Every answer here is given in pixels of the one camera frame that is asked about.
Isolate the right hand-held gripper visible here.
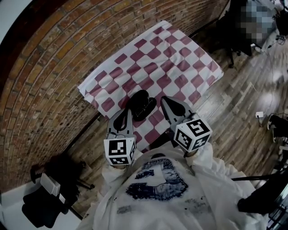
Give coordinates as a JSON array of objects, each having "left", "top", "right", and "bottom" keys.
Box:
[{"left": 160, "top": 96, "right": 213, "bottom": 157}]

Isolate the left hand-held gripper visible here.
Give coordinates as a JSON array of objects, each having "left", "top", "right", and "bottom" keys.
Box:
[{"left": 103, "top": 109, "right": 137, "bottom": 167}]

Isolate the black glasses case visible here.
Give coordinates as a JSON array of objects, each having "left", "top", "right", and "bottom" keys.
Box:
[{"left": 124, "top": 89, "right": 157, "bottom": 122}]

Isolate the person's right forearm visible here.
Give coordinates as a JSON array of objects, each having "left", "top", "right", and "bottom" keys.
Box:
[{"left": 184, "top": 141, "right": 227, "bottom": 177}]

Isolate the person's left forearm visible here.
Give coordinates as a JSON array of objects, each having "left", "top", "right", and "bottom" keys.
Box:
[{"left": 101, "top": 164, "right": 135, "bottom": 204}]

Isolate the red white checkered tablecloth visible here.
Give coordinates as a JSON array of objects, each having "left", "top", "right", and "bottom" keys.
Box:
[{"left": 77, "top": 20, "right": 224, "bottom": 154}]

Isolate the white printed shirt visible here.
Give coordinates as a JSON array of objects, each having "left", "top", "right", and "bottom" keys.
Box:
[{"left": 76, "top": 141, "right": 271, "bottom": 230}]

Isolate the white box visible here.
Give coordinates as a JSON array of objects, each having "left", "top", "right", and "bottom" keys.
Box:
[{"left": 40, "top": 173, "right": 61, "bottom": 196}]

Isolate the black swivel chair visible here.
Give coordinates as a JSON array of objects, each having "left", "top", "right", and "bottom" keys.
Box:
[{"left": 215, "top": 0, "right": 253, "bottom": 68}]

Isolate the black office chair with box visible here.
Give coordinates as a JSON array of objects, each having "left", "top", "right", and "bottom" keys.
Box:
[{"left": 21, "top": 154, "right": 95, "bottom": 229}]

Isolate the black equipment stand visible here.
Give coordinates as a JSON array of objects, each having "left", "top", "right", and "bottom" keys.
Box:
[{"left": 231, "top": 165, "right": 288, "bottom": 230}]

